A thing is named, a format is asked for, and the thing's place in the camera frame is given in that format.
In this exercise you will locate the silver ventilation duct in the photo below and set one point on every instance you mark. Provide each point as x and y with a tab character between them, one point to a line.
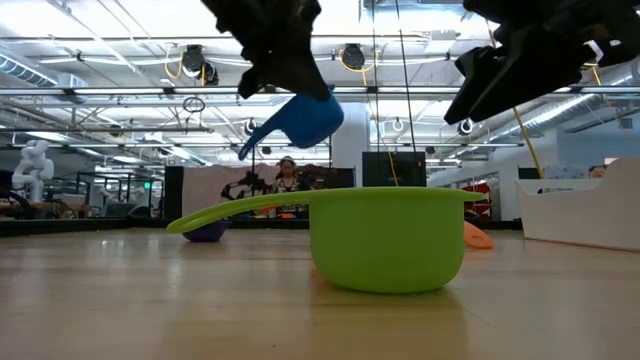
565	112

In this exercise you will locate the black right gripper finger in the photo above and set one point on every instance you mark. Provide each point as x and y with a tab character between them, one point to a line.
530	70
475	70

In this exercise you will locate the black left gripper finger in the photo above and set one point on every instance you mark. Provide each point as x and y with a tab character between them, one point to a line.
300	75

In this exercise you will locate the pale pink fabric partition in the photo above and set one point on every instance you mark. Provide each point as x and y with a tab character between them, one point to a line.
210	190

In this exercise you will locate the small navy measuring cup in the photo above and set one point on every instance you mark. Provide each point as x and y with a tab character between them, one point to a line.
206	234

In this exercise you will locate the person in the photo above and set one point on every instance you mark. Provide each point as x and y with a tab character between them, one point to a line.
287	172

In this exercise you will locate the orange measuring cup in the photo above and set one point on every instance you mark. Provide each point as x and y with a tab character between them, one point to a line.
477	239

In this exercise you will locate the medium blue measuring cup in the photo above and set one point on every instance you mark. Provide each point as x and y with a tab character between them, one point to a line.
305	122

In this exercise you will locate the tall narrow black panel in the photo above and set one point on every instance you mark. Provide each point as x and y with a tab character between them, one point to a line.
173	195

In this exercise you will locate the white plastic basket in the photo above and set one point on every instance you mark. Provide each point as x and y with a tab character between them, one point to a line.
575	220

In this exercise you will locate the red storage rack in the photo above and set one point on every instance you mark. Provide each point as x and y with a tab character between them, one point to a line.
480	197

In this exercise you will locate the black square panel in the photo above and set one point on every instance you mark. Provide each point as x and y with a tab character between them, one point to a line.
395	170

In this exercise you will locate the white robot figure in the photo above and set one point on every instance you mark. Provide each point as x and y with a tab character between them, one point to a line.
32	165

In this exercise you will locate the green measuring cup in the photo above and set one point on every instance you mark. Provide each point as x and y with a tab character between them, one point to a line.
390	240

